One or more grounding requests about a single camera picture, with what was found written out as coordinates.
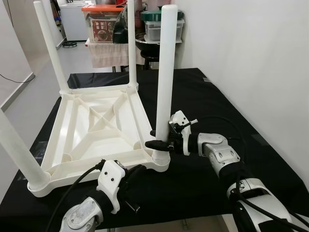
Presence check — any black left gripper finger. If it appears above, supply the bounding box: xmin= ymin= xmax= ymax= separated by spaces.
xmin=126 ymin=164 xmax=147 ymax=182

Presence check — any white plastic children table top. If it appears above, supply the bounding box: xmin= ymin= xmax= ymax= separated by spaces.
xmin=28 ymin=83 xmax=170 ymax=198

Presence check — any black tablecloth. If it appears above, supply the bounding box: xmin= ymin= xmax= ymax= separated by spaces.
xmin=0 ymin=68 xmax=309 ymax=228

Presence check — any black round stool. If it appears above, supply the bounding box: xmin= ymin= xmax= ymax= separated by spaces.
xmin=140 ymin=47 xmax=162 ymax=69

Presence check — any black wok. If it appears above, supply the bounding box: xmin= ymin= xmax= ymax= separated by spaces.
xmin=135 ymin=39 xmax=162 ymax=51

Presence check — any beige cloth covered table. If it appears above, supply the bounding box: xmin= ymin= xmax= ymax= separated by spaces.
xmin=86 ymin=40 xmax=145 ymax=68

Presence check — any clear plastic storage container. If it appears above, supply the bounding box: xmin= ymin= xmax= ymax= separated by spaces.
xmin=145 ymin=20 xmax=184 ymax=42

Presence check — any glossy black bag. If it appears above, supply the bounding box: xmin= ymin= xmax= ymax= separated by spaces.
xmin=112 ymin=7 xmax=131 ymax=44

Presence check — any green pot lid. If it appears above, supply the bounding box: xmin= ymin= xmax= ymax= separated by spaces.
xmin=141 ymin=7 xmax=185 ymax=22

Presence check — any storage box with orange lid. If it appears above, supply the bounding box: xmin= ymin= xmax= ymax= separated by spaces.
xmin=81 ymin=4 xmax=124 ymax=43

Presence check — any white appliance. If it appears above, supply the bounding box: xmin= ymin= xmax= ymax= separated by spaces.
xmin=59 ymin=0 xmax=90 ymax=42

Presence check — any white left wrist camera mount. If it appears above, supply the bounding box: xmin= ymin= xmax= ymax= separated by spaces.
xmin=97 ymin=159 xmax=127 ymax=213

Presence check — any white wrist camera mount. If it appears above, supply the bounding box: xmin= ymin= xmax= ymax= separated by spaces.
xmin=169 ymin=110 xmax=198 ymax=156
xmin=97 ymin=159 xmax=127 ymax=213

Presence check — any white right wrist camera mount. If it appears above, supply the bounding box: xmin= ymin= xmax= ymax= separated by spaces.
xmin=169 ymin=110 xmax=198 ymax=156

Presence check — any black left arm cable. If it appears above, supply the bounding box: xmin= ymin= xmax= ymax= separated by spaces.
xmin=46 ymin=162 xmax=104 ymax=232

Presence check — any black wall power cable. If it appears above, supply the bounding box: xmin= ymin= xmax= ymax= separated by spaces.
xmin=0 ymin=72 xmax=34 ymax=83

